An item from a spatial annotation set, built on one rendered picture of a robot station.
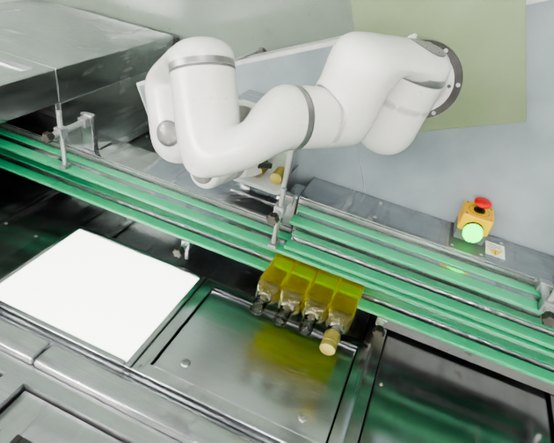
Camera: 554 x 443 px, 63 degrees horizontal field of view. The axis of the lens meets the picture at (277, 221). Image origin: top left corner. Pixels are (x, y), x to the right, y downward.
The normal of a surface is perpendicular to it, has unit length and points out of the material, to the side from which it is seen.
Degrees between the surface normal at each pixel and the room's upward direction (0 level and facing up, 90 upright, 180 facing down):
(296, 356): 90
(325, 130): 55
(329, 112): 63
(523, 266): 90
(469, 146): 0
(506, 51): 4
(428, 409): 89
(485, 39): 4
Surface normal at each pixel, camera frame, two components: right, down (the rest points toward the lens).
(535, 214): -0.37, 0.48
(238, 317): 0.16, -0.81
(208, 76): 0.29, 0.07
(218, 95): 0.51, 0.04
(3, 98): 0.92, 0.33
